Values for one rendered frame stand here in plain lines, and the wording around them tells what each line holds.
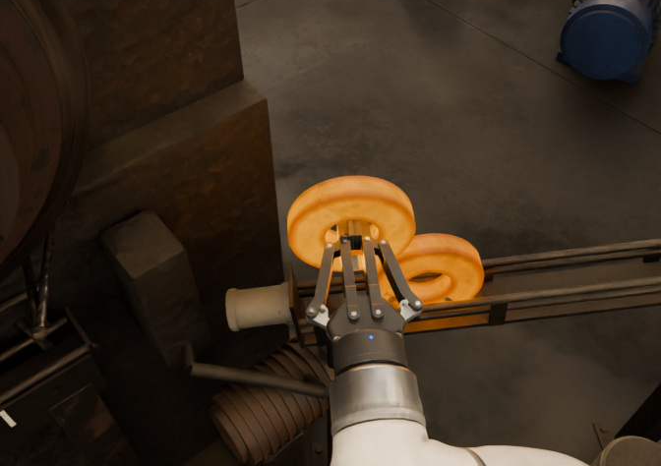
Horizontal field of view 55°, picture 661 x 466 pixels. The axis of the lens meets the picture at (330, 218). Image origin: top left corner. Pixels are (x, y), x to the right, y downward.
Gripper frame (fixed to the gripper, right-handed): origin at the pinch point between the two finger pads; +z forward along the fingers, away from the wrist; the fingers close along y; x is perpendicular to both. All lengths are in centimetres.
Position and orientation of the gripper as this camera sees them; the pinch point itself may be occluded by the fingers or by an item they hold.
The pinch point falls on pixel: (352, 219)
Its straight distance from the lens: 75.9
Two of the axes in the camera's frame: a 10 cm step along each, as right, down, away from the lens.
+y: 10.0, -0.6, 0.5
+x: 0.0, -6.1, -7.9
